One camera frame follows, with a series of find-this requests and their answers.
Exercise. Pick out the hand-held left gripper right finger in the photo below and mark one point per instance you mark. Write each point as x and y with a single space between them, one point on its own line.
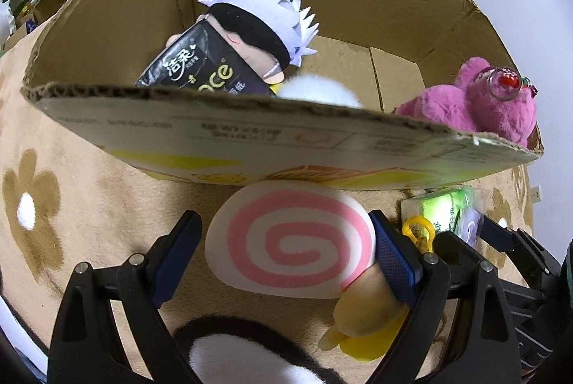
394 258

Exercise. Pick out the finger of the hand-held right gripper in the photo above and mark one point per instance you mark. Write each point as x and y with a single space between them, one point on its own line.
523 245
452 245

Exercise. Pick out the black tissue pack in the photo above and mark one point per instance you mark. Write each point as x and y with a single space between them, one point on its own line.
201 61

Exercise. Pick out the cardboard box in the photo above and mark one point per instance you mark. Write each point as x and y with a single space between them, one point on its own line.
134 128

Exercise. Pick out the large white-haired plush head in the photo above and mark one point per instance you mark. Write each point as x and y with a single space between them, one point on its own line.
5 19

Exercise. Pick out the beige flower printed blanket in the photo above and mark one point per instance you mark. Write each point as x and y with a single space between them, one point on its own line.
112 231

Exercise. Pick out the white wall outlet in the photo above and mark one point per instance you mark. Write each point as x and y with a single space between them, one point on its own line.
536 194

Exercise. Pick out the green tissue pack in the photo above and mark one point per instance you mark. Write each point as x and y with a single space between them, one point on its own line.
443 209

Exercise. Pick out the yellow plastic clasp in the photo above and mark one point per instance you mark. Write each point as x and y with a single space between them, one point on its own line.
418 231

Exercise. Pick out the pink fluffy plush toy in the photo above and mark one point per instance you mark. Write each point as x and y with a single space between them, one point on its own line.
447 106

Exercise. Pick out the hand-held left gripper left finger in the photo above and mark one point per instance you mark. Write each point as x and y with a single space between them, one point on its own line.
177 258

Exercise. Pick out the yellow plush with pink swirl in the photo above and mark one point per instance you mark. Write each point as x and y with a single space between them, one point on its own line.
277 240

